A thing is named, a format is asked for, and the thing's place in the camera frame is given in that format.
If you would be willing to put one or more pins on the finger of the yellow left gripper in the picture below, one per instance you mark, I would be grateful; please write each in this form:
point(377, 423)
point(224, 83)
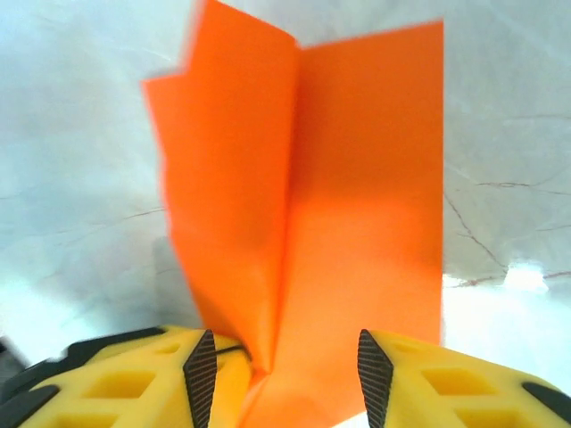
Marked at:
point(229, 383)

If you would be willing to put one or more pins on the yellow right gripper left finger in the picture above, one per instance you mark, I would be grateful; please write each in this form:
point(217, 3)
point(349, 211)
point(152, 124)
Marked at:
point(125, 392)

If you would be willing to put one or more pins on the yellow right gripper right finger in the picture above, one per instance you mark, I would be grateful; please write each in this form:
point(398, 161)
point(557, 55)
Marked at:
point(446, 392)

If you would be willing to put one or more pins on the orange paper sheet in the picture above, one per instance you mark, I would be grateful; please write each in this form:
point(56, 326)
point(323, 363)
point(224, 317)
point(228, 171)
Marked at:
point(348, 178)

